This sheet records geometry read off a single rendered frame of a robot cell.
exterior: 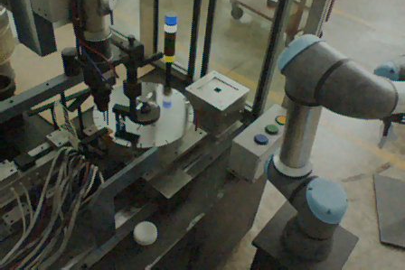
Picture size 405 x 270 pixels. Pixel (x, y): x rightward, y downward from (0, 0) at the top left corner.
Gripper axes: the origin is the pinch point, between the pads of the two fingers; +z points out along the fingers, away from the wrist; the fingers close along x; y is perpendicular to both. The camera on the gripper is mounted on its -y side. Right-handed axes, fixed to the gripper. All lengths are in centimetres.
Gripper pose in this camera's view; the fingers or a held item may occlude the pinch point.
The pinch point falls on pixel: (371, 134)
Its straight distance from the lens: 151.6
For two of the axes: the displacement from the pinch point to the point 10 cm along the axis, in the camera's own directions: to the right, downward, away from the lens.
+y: 10.0, 0.8, 0.4
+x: 0.2, -6.6, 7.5
